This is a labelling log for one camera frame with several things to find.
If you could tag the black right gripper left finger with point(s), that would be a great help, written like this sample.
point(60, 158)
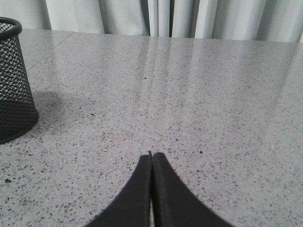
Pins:
point(131, 207)

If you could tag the black mesh pen bucket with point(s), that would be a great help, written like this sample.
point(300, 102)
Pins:
point(18, 113)

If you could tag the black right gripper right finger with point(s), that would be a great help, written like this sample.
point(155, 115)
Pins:
point(174, 205)

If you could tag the light grey curtain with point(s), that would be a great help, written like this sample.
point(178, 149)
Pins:
point(264, 20)

